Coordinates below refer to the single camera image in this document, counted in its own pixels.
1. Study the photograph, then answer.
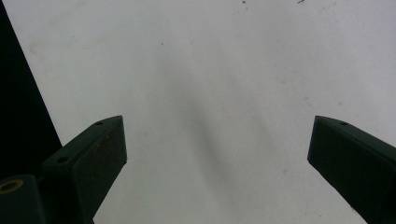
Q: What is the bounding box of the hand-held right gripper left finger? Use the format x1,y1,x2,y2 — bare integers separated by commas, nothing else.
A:
40,115,128,224

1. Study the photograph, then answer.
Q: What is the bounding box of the white table mat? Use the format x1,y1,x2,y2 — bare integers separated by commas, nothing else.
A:
2,0,396,224

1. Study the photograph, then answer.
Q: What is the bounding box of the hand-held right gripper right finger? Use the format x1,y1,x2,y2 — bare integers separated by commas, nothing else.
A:
306,115,396,224

